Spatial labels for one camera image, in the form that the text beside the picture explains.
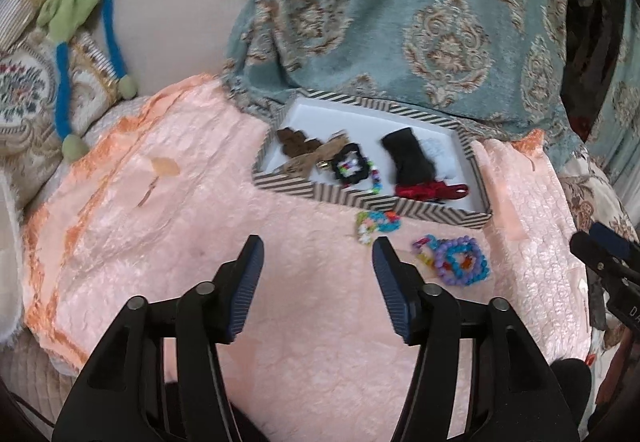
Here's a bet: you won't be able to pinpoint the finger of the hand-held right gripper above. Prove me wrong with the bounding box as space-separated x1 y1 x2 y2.
570 222 640 283

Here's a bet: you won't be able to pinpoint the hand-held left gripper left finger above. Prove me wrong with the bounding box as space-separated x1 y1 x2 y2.
51 234 265 442

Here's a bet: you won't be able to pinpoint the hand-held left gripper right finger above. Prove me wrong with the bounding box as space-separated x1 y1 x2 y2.
371 237 581 442

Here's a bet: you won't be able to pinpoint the pink and yellow bead bracelet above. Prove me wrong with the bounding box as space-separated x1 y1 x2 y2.
411 235 438 267

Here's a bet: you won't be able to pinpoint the blue bead bracelet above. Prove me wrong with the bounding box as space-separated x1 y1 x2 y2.
442 247 476 275

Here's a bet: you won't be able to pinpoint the pastel bead bracelet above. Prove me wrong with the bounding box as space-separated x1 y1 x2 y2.
354 209 403 245

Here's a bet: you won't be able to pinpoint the purple bead bracelet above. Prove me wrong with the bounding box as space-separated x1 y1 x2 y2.
432 236 491 285

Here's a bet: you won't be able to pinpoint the red ribbon bow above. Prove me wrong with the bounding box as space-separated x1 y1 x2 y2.
395 179 471 203

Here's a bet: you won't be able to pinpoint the multicoloured bead bracelet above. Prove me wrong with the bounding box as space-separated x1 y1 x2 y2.
362 162 386 195

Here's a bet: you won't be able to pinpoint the black hair scrunchie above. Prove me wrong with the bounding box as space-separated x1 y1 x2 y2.
329 142 373 187

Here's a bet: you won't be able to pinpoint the tan bow hair clip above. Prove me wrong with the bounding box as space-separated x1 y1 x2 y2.
282 132 353 175

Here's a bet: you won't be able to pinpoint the striped cardboard box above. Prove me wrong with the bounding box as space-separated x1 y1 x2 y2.
251 89 493 229

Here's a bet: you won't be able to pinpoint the beige floral cloth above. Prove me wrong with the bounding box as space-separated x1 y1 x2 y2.
557 157 640 273

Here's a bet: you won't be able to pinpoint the pink quilted fringed blanket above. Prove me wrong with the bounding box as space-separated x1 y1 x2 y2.
22 74 596 442

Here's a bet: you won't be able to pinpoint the beige quilted seat cover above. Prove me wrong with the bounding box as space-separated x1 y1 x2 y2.
0 322 91 428

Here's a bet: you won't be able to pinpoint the beige floral embroidered cushion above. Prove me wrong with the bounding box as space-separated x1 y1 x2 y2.
0 29 131 217

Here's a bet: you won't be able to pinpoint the green and blue plush toy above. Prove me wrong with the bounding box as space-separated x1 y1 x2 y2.
37 0 138 160

